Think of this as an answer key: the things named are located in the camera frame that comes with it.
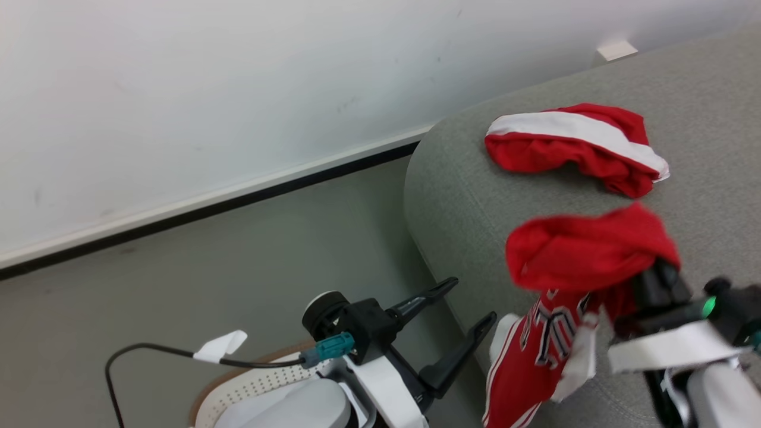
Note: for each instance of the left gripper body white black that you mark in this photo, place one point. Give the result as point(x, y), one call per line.
point(371, 330)

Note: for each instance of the small white wall box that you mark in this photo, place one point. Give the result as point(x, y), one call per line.
point(615, 50)

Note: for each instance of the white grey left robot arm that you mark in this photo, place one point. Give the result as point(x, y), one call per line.
point(291, 407)

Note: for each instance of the white wall baseboard strip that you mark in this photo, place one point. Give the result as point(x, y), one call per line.
point(208, 199)

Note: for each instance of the red shorts white stripe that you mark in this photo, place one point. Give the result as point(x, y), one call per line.
point(571, 145)

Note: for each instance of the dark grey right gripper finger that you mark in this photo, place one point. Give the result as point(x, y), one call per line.
point(675, 282)
point(645, 290)

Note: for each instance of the red basketball jersey white trim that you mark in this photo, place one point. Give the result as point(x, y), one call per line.
point(571, 261)

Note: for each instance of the white laundry basket brown rim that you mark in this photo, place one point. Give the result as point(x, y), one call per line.
point(255, 386)

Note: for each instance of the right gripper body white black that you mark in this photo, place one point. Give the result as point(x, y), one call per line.
point(672, 333)

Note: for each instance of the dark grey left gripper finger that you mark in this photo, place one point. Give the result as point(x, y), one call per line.
point(423, 299)
point(458, 355)

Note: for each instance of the grey fabric sofa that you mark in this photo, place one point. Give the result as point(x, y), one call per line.
point(475, 202)

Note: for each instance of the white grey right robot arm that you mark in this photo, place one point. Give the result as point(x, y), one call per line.
point(713, 392)

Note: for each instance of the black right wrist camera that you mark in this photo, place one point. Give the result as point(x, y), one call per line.
point(736, 306)

